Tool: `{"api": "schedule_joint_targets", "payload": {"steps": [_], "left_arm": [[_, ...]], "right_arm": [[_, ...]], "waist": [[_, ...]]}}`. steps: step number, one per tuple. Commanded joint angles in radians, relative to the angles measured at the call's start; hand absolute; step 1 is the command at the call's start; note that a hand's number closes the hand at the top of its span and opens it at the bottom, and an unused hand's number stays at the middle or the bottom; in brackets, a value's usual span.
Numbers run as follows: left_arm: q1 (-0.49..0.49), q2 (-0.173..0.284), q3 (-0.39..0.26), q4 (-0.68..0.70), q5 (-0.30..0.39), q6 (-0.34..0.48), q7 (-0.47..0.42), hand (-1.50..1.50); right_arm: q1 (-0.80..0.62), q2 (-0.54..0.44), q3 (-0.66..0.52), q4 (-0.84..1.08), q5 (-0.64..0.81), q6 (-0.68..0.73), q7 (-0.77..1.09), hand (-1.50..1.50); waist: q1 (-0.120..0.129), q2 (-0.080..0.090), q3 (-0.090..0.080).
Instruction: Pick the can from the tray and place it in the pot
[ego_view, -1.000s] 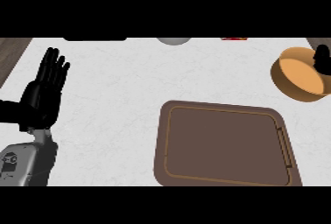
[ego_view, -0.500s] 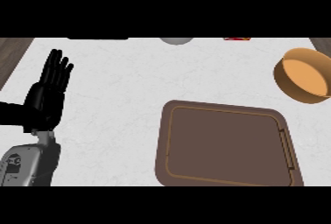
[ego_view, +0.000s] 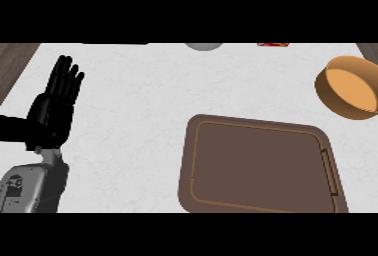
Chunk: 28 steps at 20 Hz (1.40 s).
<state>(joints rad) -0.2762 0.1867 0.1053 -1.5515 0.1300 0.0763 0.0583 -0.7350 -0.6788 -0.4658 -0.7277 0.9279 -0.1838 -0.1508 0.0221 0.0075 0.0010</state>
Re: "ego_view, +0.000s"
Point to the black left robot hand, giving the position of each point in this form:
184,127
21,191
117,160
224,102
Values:
49,113

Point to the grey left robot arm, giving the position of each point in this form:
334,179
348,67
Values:
30,186

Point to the brown tray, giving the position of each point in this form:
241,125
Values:
260,165

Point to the red can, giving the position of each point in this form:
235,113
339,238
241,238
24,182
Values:
272,44

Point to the orange round pot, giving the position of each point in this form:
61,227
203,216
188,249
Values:
348,89

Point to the grey round object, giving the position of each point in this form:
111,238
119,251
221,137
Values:
204,46

